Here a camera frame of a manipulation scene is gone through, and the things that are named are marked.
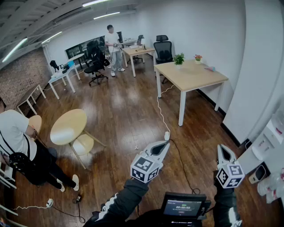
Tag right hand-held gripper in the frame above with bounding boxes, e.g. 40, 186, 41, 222
216, 144, 245, 189

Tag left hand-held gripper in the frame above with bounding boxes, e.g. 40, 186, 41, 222
130, 141, 171, 184

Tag person's right forearm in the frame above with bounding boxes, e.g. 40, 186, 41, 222
212, 179, 243, 227

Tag person's left forearm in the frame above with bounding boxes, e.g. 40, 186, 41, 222
83, 177, 150, 227

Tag white water dispenser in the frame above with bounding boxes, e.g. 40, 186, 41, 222
237, 110, 284, 176

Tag small black monitor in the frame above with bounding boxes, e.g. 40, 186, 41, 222
160, 192, 212, 227

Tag round wooden stool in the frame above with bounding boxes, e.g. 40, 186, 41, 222
28, 115, 43, 134
71, 133, 95, 156

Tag light wooden table white legs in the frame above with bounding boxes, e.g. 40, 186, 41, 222
154, 59, 229, 127

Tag green potted plant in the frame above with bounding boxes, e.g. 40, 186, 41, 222
173, 52, 185, 70

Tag round wooden table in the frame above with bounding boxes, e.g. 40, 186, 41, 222
49, 109, 107, 170

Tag black office chair with headrest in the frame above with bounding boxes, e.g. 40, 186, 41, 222
153, 34, 174, 84

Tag small wooden table white legs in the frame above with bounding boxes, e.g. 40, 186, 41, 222
122, 46, 156, 78

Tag black mesh office chair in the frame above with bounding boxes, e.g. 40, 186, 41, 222
83, 40, 111, 87

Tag white desk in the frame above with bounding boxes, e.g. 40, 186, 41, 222
47, 63, 81, 100

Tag dark window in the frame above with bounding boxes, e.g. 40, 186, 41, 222
65, 35, 106, 61

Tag ceiling light tube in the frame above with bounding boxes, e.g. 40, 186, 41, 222
1, 38, 28, 63
41, 31, 63, 44
82, 0, 111, 8
93, 11, 121, 20

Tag black floor cable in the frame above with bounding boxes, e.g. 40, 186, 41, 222
169, 138, 201, 195

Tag white floor cable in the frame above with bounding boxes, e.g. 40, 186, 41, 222
156, 83, 176, 133

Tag low white frame bench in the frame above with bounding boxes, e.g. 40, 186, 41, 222
16, 84, 47, 116

